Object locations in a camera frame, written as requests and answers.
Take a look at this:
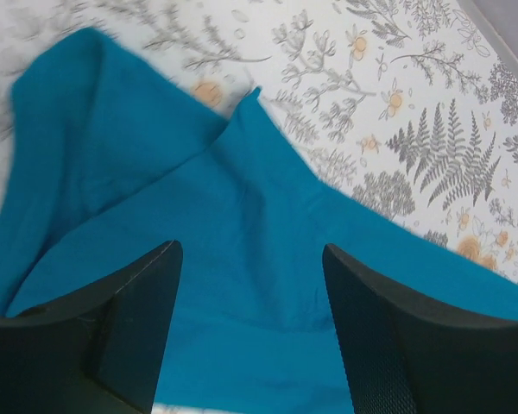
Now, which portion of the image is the floral patterned table mat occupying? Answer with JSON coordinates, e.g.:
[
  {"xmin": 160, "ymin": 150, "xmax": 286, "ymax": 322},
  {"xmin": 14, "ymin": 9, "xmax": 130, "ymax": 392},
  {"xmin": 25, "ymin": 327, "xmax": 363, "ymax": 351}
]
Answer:
[{"xmin": 0, "ymin": 1, "xmax": 518, "ymax": 283}]

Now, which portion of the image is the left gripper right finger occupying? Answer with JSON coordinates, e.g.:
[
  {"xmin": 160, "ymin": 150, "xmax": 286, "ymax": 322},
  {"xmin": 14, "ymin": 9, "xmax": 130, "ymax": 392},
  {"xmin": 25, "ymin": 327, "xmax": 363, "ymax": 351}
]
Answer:
[{"xmin": 323, "ymin": 244, "xmax": 518, "ymax": 413}]

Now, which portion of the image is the teal blue t shirt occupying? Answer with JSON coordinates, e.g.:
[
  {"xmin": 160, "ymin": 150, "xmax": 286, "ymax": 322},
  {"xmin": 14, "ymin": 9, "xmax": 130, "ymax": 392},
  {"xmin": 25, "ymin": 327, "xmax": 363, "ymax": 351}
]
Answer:
[{"xmin": 0, "ymin": 28, "xmax": 518, "ymax": 413}]

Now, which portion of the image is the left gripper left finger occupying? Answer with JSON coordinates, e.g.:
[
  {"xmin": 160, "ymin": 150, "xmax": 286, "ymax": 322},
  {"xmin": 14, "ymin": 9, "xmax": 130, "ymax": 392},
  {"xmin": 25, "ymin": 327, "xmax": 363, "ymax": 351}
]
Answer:
[{"xmin": 0, "ymin": 241, "xmax": 183, "ymax": 413}]

